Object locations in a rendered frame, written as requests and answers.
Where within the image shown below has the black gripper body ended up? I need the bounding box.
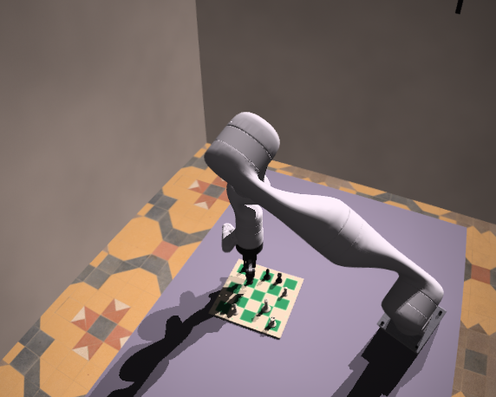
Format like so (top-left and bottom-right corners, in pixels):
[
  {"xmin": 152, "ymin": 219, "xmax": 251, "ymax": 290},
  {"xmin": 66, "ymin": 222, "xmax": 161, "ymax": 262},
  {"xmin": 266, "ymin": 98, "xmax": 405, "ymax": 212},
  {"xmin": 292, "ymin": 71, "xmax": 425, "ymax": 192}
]
[{"xmin": 236, "ymin": 243, "xmax": 263, "ymax": 264}]

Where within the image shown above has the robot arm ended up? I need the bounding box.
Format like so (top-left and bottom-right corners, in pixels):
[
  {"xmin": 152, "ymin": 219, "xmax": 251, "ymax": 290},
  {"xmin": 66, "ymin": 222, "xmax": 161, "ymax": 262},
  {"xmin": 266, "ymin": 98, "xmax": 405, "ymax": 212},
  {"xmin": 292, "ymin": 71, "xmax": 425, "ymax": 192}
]
[{"xmin": 204, "ymin": 112, "xmax": 444, "ymax": 336}]

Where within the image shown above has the green and cream chessboard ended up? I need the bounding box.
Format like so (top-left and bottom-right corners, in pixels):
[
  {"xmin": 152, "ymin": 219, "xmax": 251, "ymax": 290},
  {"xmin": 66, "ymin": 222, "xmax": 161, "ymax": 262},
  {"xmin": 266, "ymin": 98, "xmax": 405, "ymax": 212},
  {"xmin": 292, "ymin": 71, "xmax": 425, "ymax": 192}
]
[{"xmin": 209, "ymin": 259, "xmax": 303, "ymax": 339}]

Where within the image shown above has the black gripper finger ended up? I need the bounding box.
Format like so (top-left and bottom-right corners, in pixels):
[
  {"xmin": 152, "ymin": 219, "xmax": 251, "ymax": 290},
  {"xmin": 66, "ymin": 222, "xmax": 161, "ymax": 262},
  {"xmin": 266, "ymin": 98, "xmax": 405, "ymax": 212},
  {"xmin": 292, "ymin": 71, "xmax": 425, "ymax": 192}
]
[{"xmin": 243, "ymin": 256, "xmax": 257, "ymax": 281}]

